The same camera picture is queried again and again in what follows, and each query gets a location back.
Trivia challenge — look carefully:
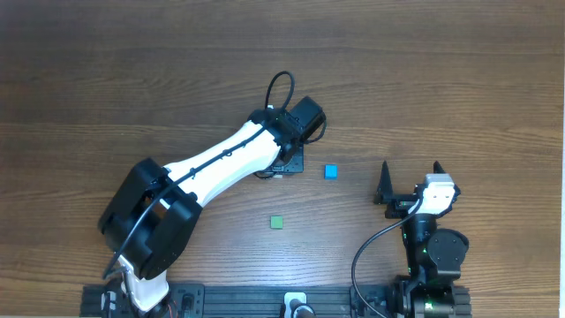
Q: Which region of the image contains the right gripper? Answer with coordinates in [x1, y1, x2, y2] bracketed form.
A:
[373, 161, 463, 220]

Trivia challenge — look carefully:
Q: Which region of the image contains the mounting rail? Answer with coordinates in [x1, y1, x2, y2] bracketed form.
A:
[81, 283, 472, 318]

